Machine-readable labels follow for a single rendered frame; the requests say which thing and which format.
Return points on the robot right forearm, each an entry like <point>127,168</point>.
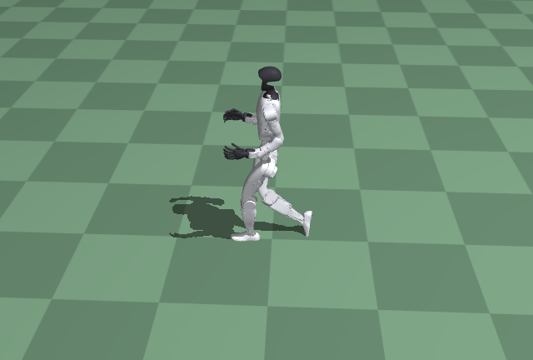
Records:
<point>252,119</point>

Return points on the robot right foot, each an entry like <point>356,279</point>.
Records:
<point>307,220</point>

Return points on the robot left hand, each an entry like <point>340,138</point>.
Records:
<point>237,153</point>

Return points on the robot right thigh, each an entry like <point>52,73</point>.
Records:
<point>267,195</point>

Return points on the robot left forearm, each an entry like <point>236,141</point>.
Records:
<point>269,147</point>

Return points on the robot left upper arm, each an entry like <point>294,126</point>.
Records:
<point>271,117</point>

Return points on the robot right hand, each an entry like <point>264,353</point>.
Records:
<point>235,115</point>

